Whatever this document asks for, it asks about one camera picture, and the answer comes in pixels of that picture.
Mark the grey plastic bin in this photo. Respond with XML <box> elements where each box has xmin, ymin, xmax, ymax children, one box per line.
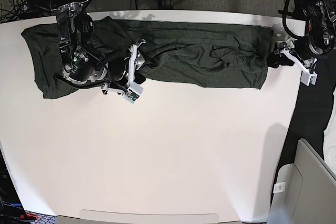
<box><xmin>267</xmin><ymin>139</ymin><xmax>335</xmax><ymax>224</ymax></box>

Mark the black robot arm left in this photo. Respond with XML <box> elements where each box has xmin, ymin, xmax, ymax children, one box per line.
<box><xmin>278</xmin><ymin>0</ymin><xmax>335</xmax><ymax>73</ymax></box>

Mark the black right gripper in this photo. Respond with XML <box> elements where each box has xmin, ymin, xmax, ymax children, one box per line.
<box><xmin>106</xmin><ymin>58</ymin><xmax>146</xmax><ymax>85</ymax></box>

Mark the red black tool bottom-left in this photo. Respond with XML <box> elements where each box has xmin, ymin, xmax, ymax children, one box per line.
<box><xmin>19</xmin><ymin>213</ymin><xmax>38</xmax><ymax>222</ymax></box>

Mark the dark green long-sleeve shirt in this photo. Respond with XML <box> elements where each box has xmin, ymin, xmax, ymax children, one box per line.
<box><xmin>20</xmin><ymin>16</ymin><xmax>274</xmax><ymax>100</ymax></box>

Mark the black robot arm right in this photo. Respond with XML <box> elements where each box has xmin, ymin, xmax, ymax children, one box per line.
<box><xmin>49</xmin><ymin>0</ymin><xmax>145</xmax><ymax>90</ymax></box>

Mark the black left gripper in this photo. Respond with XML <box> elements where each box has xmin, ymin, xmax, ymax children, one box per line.
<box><xmin>267</xmin><ymin>39</ymin><xmax>319</xmax><ymax>68</ymax></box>

